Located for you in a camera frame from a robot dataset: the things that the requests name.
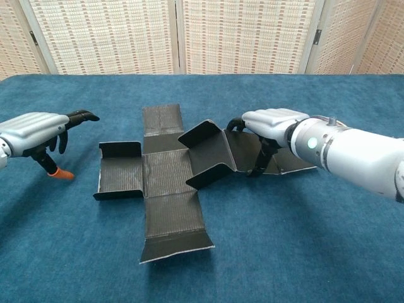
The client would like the bamboo folding screen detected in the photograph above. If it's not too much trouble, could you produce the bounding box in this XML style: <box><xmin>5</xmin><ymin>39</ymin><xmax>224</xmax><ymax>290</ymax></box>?
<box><xmin>0</xmin><ymin>0</ymin><xmax>404</xmax><ymax>80</ymax></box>

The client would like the blue felt table mat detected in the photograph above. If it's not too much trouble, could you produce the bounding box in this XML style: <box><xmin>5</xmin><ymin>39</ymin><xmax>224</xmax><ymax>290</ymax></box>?
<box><xmin>0</xmin><ymin>73</ymin><xmax>404</xmax><ymax>303</ymax></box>

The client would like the black cardboard folding box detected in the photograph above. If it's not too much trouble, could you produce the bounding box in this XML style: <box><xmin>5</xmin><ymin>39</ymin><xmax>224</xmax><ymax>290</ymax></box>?
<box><xmin>93</xmin><ymin>103</ymin><xmax>318</xmax><ymax>265</ymax></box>

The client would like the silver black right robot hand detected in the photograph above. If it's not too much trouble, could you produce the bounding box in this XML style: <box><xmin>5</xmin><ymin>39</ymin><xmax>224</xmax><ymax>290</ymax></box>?
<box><xmin>226</xmin><ymin>108</ymin><xmax>310</xmax><ymax>177</ymax></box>

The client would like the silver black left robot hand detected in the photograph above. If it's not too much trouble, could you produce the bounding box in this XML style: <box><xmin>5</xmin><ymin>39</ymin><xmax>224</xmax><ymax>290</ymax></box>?
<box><xmin>0</xmin><ymin>109</ymin><xmax>100</xmax><ymax>181</ymax></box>

